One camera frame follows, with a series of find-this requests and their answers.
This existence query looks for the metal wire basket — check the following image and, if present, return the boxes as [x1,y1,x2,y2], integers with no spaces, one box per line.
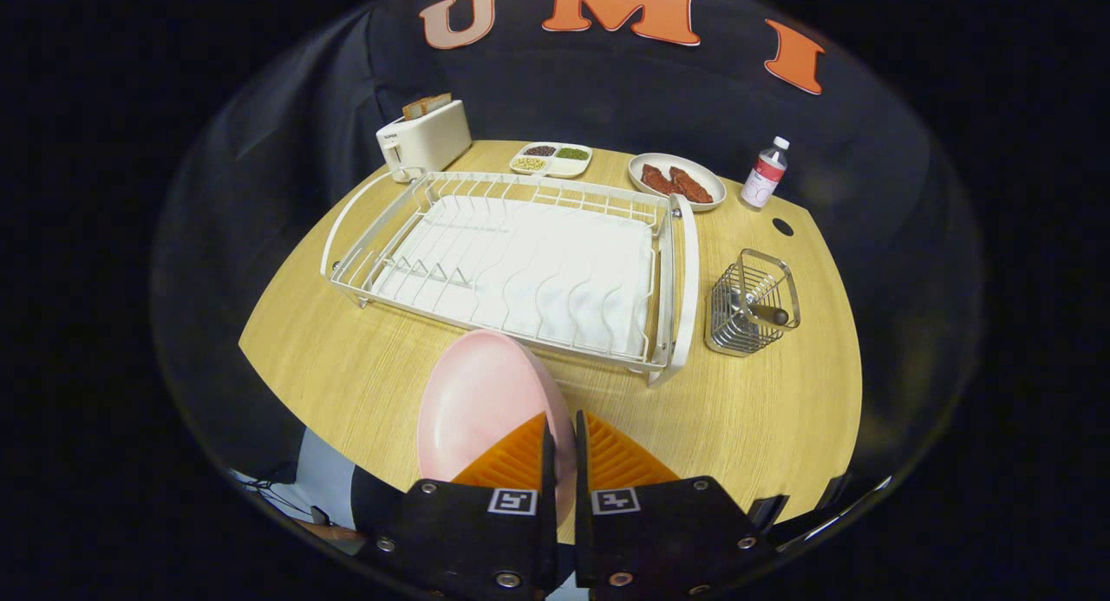
[704,249,801,357]

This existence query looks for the clear plastic water bottle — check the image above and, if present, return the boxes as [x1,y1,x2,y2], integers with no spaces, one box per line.
[740,136,790,210]

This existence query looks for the white toaster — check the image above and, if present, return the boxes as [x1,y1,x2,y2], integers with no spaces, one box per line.
[375,100,473,183]

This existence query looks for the toast slices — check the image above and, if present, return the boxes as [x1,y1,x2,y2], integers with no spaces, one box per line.
[402,93,453,121]

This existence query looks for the beige plate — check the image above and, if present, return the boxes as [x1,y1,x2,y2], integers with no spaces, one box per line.
[628,153,728,212]

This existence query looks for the white divided dish with beans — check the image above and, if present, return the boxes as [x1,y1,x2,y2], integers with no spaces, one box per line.
[509,142,593,180]

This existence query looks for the pink plate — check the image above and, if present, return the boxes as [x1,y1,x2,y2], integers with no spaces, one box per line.
[416,330,578,524]

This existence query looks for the black backdrop cloth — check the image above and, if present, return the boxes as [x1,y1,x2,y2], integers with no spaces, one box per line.
[152,0,985,498]

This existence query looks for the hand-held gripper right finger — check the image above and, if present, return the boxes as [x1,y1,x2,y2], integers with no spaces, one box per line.
[574,410,781,600]

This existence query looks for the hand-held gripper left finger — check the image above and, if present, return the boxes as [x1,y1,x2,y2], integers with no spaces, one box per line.
[356,413,558,600]

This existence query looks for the white wire dish rack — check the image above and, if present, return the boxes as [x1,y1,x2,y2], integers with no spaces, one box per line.
[320,169,700,388]

